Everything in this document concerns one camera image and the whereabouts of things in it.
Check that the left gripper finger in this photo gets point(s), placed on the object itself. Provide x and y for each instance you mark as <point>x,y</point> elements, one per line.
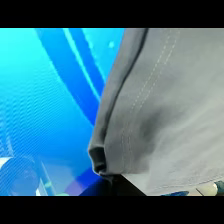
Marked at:
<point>124,188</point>

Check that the grey T-shirt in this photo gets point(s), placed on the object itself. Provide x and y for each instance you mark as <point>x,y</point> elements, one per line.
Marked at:
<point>166,110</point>

